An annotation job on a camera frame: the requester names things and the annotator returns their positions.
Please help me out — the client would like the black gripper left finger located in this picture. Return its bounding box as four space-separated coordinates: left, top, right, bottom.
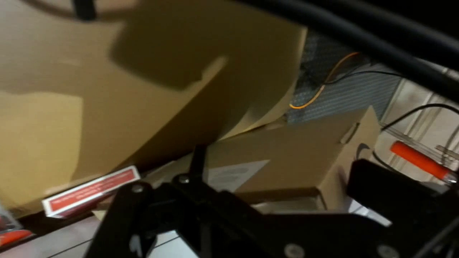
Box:
84 144 306 258

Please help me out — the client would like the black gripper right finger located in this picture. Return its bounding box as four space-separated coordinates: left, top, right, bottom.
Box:
346 158 459 258

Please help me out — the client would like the small white tan box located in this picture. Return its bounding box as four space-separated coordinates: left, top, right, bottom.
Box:
141 105 382 214

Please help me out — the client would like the tan leather sofa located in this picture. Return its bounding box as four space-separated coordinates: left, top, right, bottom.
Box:
0 0 309 220

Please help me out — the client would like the red white product package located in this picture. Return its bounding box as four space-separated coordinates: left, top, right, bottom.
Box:
41 165 141 220

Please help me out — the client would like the orange red cylindrical handle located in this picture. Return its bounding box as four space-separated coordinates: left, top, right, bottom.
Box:
388 140 457 185

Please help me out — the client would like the thin black floor cable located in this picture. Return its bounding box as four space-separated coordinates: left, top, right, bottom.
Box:
378 102 459 134

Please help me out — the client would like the thin orange cable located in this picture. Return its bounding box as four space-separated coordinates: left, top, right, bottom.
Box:
286 51 362 112

